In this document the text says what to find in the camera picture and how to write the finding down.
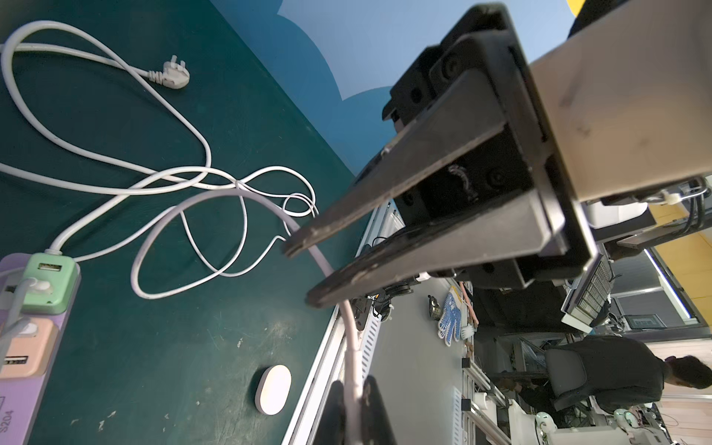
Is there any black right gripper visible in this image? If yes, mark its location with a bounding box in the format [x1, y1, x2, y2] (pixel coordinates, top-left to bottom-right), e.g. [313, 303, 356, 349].
[284, 4, 595, 308]

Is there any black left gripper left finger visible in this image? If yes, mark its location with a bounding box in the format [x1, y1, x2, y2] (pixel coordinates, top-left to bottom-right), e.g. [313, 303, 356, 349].
[311, 380, 346, 445]

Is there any seated person in background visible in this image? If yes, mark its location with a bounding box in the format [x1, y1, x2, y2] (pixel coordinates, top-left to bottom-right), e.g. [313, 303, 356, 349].
[516, 334, 712, 415]

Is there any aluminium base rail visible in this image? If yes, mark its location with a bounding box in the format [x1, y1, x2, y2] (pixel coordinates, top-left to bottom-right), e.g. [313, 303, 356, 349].
[282, 201, 403, 444]

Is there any pink charger with white cable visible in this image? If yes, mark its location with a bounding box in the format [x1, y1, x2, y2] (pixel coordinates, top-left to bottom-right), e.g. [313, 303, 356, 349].
[0, 163, 321, 380]

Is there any white usb cable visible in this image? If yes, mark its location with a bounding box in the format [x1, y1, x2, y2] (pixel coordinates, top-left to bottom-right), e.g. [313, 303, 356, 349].
[0, 187, 365, 445]

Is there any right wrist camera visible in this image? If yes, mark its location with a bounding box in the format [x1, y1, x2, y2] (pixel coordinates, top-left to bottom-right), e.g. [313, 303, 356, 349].
[530, 1, 711, 201]

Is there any green usb charger plug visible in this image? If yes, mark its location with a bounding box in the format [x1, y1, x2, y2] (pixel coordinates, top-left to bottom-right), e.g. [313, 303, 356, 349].
[22, 253, 81, 315]

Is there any blue patterned glove on floor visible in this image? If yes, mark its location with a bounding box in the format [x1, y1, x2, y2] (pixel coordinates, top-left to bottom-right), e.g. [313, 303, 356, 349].
[438, 287, 462, 347]

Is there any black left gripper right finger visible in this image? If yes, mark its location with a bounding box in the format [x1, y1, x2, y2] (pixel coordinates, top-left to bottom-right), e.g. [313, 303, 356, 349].
[361, 376, 397, 445]

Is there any pink earbud case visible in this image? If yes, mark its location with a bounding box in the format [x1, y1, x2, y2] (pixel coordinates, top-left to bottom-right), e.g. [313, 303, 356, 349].
[255, 365, 292, 416]

